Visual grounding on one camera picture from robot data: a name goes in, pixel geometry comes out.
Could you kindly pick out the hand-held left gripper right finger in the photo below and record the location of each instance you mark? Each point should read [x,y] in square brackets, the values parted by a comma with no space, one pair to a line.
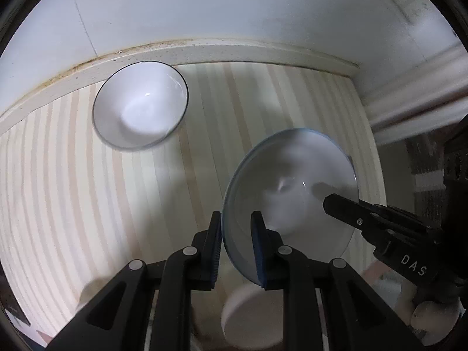
[257,252]

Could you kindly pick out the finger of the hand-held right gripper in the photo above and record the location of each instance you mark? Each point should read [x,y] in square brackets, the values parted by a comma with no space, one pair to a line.
[351,212]

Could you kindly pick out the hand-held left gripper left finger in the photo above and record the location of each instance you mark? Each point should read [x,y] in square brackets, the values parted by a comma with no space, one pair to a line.
[216,248]

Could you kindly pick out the white bowl dotted outside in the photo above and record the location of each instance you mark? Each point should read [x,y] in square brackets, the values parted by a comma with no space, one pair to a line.
[292,175]

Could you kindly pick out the person's right hand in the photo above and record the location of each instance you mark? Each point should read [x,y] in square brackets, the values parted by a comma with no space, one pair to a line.
[435,318]

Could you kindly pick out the white bowl printed outside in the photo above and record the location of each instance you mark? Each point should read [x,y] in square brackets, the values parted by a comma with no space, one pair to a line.
[252,318]

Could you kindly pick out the striped tablecloth with cat print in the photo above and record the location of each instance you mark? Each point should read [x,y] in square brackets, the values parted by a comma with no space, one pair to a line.
[109,208]

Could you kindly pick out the white bowl dark rim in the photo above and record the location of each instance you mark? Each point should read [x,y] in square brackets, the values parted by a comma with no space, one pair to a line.
[142,109]

